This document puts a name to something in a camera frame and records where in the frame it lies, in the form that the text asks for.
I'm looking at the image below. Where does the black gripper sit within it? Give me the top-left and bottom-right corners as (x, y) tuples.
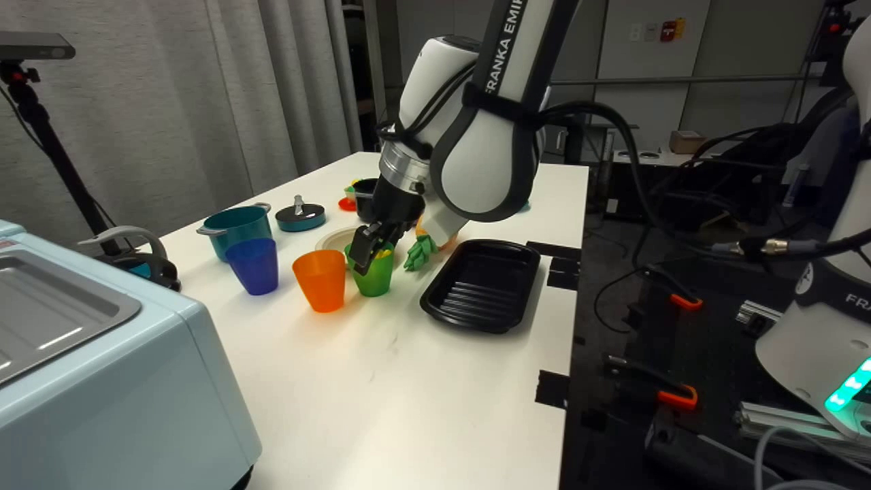
(348, 176), (424, 277)

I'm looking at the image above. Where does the green plastic cup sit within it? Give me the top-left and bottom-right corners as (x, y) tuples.
(348, 242), (401, 299)

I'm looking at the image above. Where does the beige shallow bowl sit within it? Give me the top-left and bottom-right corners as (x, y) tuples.
(318, 223), (367, 261)

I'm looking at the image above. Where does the orange plastic cup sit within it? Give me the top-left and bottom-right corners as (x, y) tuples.
(288, 247), (352, 315)

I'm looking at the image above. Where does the blue plastic cup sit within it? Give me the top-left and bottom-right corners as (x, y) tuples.
(224, 236), (283, 299)

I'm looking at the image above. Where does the black ridged tray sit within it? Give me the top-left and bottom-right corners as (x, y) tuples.
(418, 236), (546, 338)

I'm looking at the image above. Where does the teal toy pot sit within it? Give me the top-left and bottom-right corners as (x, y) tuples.
(197, 202), (275, 266)

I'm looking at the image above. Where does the black table edge patch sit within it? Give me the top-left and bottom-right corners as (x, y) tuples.
(533, 364), (571, 412)
(546, 266), (584, 295)

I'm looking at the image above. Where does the grey curtain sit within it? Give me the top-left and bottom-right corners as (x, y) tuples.
(0, 0), (365, 247)

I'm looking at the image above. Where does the light blue toy toaster oven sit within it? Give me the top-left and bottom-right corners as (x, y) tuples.
(0, 217), (264, 490)

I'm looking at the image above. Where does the cardboard box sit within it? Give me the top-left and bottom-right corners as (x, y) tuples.
(668, 129), (708, 157)

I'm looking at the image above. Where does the black toy pot with handle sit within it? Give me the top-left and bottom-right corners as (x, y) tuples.
(352, 176), (384, 225)

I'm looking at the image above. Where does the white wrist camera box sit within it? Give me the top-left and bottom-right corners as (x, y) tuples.
(419, 198), (478, 251)

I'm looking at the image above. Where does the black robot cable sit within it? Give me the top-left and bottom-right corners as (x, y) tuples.
(533, 97), (871, 266)

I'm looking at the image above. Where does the orange handled clamp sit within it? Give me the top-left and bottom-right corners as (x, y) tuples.
(641, 263), (708, 315)
(604, 353), (702, 417)

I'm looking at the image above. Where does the black camera tripod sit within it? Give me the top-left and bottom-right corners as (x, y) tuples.
(0, 31), (126, 261)

